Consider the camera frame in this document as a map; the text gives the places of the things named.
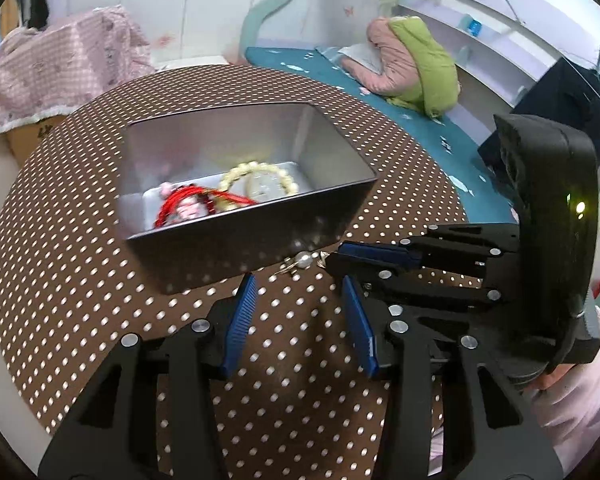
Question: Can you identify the pink and green jacket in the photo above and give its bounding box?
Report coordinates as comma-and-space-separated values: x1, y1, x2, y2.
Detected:
340, 16, 461, 120

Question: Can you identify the silver metal tin box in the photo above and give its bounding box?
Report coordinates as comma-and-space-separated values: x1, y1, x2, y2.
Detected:
116, 102, 378, 296

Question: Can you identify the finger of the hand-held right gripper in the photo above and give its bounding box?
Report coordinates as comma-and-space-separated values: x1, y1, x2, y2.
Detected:
338, 222, 522, 269
325, 254, 519, 312

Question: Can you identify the person's right forearm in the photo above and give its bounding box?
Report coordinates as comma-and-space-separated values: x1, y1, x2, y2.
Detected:
525, 305, 600, 461

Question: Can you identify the cream bead bracelet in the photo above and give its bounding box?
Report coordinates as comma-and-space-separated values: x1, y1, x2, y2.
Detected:
215, 160, 301, 213

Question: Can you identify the cardboard box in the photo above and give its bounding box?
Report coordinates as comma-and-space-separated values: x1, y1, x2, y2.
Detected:
5, 115, 68, 166

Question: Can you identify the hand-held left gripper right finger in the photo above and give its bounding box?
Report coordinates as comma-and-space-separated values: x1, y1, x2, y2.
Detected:
341, 275, 565, 480

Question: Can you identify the dark garment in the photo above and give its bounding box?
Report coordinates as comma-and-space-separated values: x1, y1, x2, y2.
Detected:
477, 57, 600, 196

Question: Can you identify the jade pendant with red cord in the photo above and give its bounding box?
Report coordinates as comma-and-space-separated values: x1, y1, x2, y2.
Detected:
154, 172, 288, 229

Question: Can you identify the brown polka dot tablecloth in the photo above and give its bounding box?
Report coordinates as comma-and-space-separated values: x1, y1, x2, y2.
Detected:
0, 62, 468, 480

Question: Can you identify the white wall shelf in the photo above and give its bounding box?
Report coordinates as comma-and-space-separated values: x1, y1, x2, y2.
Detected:
395, 0, 600, 171

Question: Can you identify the pink checkered cloth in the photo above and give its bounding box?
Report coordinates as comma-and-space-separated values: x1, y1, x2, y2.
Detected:
0, 5, 156, 138

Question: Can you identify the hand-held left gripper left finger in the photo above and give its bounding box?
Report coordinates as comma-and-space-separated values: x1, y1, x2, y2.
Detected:
37, 272, 259, 480

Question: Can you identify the person's right hand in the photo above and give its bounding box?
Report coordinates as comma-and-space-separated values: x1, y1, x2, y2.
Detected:
527, 364, 578, 396

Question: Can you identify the white paper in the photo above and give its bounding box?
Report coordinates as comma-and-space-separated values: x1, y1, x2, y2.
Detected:
337, 44, 381, 73

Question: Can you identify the pearl and pink charm keychain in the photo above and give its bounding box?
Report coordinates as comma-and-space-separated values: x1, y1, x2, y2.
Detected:
279, 251, 332, 277

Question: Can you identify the teal curved headboard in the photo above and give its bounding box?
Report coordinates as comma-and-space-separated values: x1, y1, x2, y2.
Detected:
239, 0, 326, 63

